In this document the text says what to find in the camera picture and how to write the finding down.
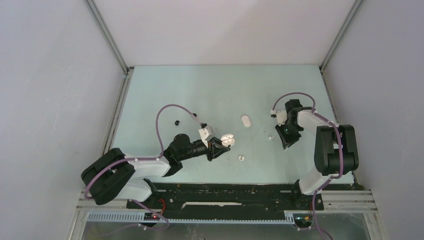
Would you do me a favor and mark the white slotted cable duct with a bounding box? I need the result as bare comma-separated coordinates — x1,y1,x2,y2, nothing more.
86,211,296,225

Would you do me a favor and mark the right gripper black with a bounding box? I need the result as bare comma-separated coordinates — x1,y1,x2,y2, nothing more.
275,120,302,149

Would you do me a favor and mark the right aluminium frame post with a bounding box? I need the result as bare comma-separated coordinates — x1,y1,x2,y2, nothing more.
319,0,365,74

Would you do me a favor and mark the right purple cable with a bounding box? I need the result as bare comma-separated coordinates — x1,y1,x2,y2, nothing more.
271,92,344,240

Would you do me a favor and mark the white charging case with dot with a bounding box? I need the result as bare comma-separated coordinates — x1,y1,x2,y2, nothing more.
220,133,235,147

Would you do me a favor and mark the purple cable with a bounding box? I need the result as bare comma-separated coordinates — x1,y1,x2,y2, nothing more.
83,103,205,201
271,92,344,240

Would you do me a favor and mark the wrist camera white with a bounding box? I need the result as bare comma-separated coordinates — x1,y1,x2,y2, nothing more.
270,110,287,126
198,125,215,143

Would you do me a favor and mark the aluminium frame post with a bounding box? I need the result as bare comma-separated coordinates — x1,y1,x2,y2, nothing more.
83,0,130,75
319,0,365,74

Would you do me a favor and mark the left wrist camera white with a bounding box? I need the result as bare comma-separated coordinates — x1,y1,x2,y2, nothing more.
198,125,215,143

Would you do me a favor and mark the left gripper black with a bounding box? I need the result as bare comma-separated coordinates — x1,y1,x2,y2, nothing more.
178,136,230,161

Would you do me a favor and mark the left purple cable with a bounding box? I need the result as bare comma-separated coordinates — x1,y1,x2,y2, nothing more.
83,103,205,201

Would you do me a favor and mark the left aluminium frame post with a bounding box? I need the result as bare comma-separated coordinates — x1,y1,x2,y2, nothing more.
83,0,130,75

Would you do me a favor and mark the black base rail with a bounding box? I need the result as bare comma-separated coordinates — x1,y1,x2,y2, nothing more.
142,183,324,221

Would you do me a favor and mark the white closed charging case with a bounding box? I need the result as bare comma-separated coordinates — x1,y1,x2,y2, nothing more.
241,115,252,128

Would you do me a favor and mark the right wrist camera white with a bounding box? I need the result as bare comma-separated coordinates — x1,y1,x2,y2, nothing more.
270,110,287,126

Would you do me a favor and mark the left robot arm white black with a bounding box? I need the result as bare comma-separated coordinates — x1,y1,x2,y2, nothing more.
81,133,235,208

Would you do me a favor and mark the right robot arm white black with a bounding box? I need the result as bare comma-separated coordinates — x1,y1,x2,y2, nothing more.
270,99,359,209

